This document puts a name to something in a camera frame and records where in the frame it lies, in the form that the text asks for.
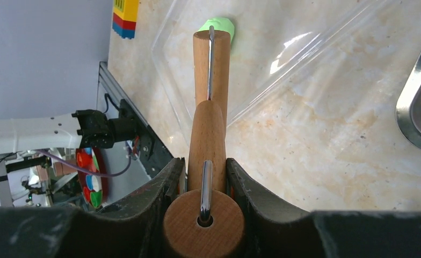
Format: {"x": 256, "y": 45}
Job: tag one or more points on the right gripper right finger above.
{"x": 277, "y": 228}

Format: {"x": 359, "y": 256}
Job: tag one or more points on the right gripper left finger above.
{"x": 130, "y": 227}

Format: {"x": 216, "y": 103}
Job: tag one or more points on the wooden double-ended roller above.
{"x": 205, "y": 221}

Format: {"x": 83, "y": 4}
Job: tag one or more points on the clear plastic tray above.
{"x": 316, "y": 46}

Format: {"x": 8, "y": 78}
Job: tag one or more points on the green dough lump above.
{"x": 221, "y": 24}

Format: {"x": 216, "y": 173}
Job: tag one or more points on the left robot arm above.
{"x": 81, "y": 129}

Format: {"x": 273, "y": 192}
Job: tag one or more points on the colourful paint palette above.
{"x": 94, "y": 188}

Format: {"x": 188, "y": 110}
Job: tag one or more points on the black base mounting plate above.
{"x": 143, "y": 142}

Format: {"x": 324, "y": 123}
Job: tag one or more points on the yellow red blue toy brick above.
{"x": 125, "y": 17}

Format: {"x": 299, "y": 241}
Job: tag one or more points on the aluminium frame rail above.
{"x": 109, "y": 93}

